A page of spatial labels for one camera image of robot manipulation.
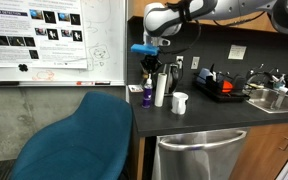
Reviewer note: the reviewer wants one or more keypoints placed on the research poster with photos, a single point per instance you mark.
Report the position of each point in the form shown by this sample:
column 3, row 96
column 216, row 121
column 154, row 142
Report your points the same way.
column 17, row 33

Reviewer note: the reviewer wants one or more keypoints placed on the wooden cabinet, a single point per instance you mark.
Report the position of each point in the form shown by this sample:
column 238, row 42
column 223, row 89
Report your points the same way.
column 260, row 156
column 135, row 8

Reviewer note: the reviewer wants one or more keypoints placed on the translucent plastic cup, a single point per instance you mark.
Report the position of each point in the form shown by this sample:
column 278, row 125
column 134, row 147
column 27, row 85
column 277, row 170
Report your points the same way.
column 204, row 75

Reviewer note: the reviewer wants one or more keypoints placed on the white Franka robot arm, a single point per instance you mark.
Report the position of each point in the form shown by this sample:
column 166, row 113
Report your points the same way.
column 160, row 20

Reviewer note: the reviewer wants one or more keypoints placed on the white wall light switch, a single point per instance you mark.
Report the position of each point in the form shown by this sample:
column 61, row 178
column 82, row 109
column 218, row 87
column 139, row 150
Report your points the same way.
column 195, row 62

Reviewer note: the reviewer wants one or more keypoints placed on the white ceramic mug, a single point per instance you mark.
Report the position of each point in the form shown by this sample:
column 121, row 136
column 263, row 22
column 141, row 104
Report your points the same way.
column 180, row 103

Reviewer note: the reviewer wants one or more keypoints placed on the wooden upper cabinet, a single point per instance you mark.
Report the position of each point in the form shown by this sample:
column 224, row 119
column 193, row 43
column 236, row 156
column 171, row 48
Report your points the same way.
column 135, row 8

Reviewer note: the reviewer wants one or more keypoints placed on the small printed card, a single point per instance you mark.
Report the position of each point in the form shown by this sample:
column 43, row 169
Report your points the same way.
column 135, row 88

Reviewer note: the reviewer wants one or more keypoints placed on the black ladle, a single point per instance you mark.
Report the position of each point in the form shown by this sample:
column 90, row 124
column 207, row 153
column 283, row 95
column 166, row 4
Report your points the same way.
column 213, row 71

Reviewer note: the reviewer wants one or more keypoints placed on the white wall power outlet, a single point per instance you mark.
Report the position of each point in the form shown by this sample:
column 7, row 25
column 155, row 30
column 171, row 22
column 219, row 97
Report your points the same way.
column 179, row 61

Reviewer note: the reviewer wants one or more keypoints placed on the steel electric kettle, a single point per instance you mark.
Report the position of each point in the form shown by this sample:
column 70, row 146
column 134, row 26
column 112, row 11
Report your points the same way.
column 174, row 78

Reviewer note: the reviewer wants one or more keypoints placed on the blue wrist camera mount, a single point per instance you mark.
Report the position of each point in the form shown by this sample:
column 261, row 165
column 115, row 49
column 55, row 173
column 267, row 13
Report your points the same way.
column 144, row 49

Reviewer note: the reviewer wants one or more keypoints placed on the purple spray bottle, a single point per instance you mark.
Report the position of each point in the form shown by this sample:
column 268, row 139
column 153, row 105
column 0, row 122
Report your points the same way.
column 147, row 96

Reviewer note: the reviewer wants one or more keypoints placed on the wooden lower cabinet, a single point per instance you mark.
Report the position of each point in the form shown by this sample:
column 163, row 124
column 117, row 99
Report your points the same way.
column 260, row 156

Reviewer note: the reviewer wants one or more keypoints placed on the red whiteboard marker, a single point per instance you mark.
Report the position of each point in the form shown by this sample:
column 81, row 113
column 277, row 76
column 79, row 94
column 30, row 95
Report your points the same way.
column 84, row 83

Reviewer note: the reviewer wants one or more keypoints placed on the orange bowl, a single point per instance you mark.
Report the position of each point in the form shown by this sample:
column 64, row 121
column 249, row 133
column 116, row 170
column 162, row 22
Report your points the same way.
column 227, row 87

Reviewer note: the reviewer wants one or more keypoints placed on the white paper wall note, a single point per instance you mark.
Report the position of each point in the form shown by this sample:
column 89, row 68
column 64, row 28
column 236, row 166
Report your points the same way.
column 237, row 52

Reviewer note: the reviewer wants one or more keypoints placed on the stainless steel sink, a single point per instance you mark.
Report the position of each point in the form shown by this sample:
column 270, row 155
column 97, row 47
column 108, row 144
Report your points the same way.
column 260, row 96

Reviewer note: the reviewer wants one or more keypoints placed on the stainless steel dishwasher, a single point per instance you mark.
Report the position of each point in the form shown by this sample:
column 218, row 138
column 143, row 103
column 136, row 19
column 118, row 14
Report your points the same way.
column 200, row 163

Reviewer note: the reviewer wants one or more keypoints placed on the clear soap pump bottle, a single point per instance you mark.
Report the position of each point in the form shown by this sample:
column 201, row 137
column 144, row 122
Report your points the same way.
column 279, row 83

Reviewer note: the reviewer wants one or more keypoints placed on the white paper towel roll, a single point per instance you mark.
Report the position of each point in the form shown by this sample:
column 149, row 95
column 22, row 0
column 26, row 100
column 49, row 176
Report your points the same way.
column 160, row 90

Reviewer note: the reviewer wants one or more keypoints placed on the black whiteboard magnet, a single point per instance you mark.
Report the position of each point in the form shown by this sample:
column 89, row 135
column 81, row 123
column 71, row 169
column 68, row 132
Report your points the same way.
column 23, row 67

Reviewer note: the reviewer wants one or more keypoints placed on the blue shell chair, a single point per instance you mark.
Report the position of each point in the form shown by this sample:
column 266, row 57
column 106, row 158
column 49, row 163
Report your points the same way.
column 84, row 140

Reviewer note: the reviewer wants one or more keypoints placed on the white whiteboard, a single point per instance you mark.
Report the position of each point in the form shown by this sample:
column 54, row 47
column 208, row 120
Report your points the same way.
column 107, row 26

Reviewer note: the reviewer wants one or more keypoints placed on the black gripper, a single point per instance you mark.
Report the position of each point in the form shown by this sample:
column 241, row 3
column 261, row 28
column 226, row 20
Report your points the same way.
column 151, row 61

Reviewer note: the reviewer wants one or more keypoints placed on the chrome kitchen faucet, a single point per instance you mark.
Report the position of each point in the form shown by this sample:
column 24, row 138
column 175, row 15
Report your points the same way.
column 252, row 73

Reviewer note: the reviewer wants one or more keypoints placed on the black whiteboard marker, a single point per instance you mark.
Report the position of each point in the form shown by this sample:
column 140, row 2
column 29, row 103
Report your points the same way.
column 5, row 83

